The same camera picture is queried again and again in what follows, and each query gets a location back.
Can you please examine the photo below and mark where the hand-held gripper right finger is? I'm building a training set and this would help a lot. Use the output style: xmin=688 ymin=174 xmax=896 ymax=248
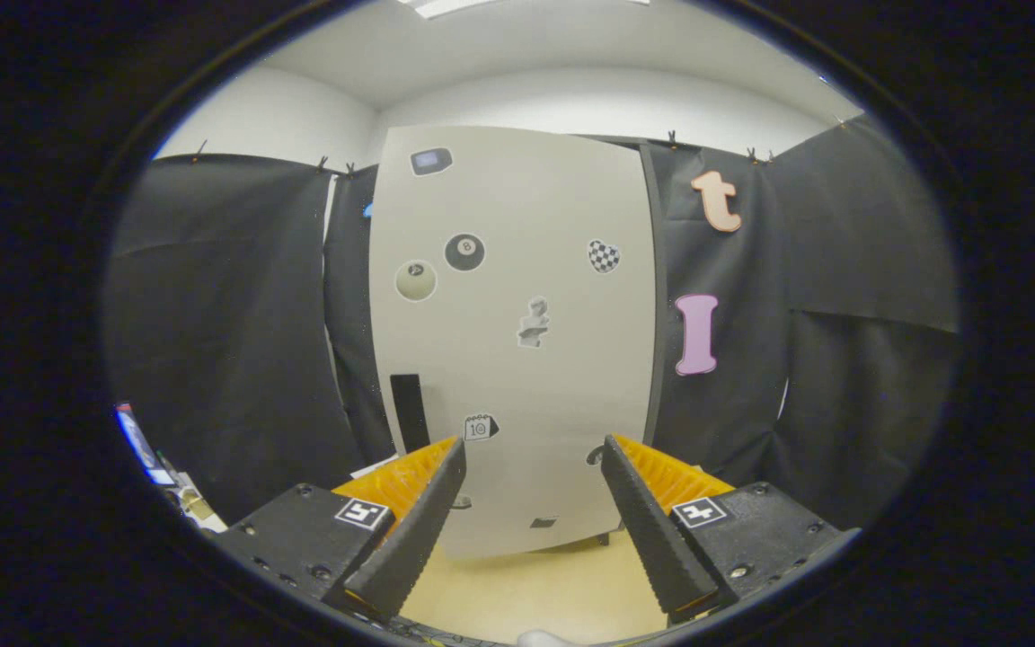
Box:
xmin=600 ymin=434 xmax=862 ymax=627

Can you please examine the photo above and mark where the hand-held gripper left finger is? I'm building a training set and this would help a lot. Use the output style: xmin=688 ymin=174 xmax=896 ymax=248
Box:
xmin=212 ymin=436 xmax=467 ymax=624

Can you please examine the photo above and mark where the black door handle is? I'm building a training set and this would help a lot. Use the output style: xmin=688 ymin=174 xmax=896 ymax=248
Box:
xmin=389 ymin=373 xmax=431 ymax=453

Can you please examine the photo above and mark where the beige shoe cabinet door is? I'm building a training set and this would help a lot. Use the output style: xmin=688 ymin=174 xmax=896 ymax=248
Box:
xmin=367 ymin=124 xmax=658 ymax=560

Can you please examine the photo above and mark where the black backdrop cloth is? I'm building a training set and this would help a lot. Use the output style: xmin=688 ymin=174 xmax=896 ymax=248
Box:
xmin=102 ymin=112 xmax=960 ymax=531

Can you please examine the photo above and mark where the ceiling light panel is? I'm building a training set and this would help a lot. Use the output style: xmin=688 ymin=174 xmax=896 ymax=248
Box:
xmin=396 ymin=0 xmax=500 ymax=19

